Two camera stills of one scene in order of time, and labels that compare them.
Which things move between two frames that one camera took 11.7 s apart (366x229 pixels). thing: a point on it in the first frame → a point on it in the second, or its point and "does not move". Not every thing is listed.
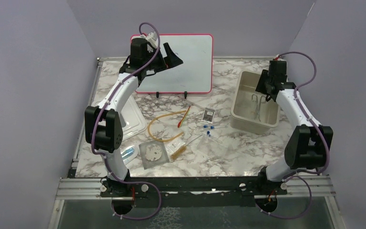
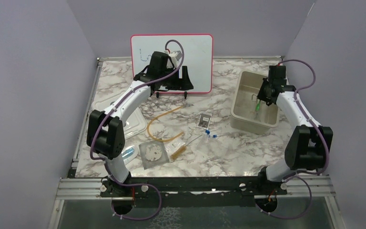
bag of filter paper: [153, 153] does not move
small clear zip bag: [171, 145] does not move
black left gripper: [170, 61] → [182, 84]
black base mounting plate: [192, 192] does not move
